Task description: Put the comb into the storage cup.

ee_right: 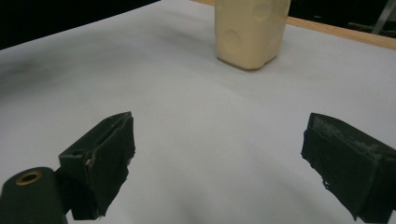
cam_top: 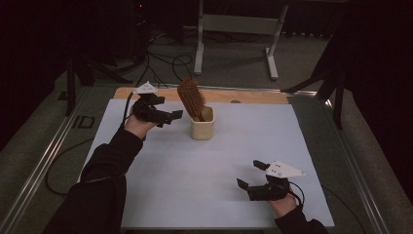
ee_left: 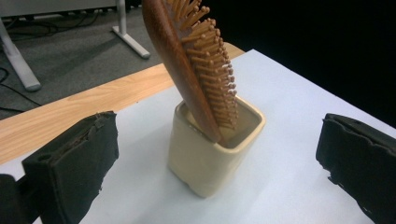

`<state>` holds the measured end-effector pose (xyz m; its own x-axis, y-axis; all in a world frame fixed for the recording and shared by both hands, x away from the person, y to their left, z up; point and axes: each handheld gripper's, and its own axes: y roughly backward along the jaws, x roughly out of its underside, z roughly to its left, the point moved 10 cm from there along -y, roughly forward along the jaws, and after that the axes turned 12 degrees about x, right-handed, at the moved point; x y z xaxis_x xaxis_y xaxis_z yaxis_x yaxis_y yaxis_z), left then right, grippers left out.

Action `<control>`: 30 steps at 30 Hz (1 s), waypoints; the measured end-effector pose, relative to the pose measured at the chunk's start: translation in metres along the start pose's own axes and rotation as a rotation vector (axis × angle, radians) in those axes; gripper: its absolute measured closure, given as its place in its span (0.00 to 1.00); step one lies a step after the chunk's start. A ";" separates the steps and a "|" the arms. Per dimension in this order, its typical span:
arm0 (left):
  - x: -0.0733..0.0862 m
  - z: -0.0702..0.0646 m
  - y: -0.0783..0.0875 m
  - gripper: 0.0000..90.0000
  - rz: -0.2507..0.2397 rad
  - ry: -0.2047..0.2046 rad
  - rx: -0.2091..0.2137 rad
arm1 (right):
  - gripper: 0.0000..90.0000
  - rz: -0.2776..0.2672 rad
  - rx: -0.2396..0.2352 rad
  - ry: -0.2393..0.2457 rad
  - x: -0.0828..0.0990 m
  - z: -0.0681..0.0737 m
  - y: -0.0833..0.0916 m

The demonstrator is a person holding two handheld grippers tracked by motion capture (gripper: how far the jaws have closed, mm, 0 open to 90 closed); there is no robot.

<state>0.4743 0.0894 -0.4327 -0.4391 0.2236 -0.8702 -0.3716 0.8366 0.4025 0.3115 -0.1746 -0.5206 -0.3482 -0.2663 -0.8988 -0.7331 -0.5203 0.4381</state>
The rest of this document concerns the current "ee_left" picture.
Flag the black floor cables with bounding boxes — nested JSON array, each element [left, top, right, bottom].
[[0, 8, 106, 114]]

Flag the white table sheet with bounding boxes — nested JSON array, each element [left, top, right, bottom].
[[0, 49, 396, 224]]

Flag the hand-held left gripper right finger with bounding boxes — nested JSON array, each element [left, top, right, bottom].
[[315, 113, 396, 224]]

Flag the cream square ceramic cup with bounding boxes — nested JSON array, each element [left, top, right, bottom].
[[167, 95, 267, 200]]

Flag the wooden paddle hairbrush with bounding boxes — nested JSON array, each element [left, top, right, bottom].
[[141, 0, 239, 147]]

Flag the white metal desk frame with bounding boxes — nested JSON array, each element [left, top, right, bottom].
[[0, 0, 151, 92]]

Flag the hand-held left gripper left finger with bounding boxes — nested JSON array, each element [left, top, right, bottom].
[[21, 110, 120, 224]]

